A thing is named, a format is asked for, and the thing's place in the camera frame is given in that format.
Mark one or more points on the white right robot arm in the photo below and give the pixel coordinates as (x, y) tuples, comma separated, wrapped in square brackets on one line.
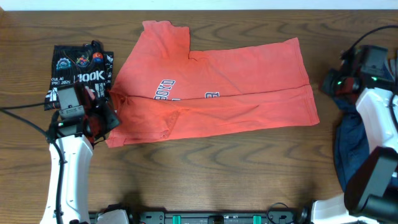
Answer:
[(367, 198)]

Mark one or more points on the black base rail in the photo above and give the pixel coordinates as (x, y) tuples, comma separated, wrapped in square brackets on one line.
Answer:
[(277, 213)]

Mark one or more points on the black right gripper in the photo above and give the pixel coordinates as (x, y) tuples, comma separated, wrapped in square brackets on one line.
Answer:
[(325, 84)]

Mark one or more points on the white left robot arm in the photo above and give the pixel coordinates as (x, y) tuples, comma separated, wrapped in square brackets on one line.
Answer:
[(81, 122)]

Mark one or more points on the navy blue garment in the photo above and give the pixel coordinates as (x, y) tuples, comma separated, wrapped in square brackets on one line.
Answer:
[(351, 149)]

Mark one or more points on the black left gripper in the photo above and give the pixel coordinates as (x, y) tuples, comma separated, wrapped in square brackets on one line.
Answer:
[(101, 116)]

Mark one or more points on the orange soccer t-shirt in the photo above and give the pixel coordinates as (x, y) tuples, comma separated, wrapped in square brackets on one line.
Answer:
[(166, 91)]

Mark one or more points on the black folded printed shirt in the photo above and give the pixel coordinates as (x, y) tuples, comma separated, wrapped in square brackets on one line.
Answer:
[(87, 63)]

